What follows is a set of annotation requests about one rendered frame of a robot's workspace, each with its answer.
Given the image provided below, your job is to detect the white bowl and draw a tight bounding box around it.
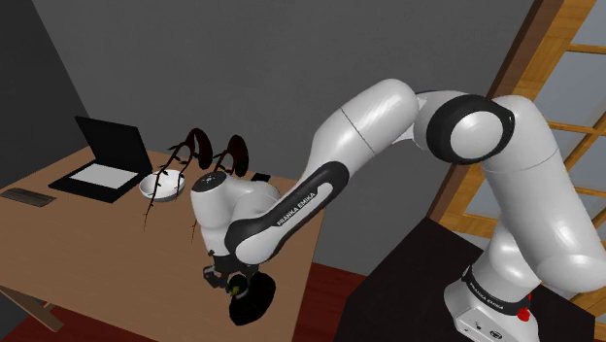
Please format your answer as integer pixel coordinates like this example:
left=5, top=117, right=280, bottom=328
left=138, top=170, right=186, bottom=204

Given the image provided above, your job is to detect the dark red branching plant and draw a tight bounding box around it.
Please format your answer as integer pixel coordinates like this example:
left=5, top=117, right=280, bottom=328
left=142, top=126, right=251, bottom=245

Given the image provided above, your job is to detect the wooden table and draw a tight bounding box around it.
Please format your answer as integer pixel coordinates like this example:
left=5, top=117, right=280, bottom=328
left=0, top=145, right=327, bottom=342

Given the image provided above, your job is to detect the black open laptop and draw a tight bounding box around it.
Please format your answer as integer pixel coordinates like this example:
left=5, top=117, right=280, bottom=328
left=48, top=116, right=154, bottom=205

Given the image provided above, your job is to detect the dark robot stand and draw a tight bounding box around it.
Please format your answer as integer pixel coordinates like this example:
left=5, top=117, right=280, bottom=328
left=333, top=217, right=596, bottom=342

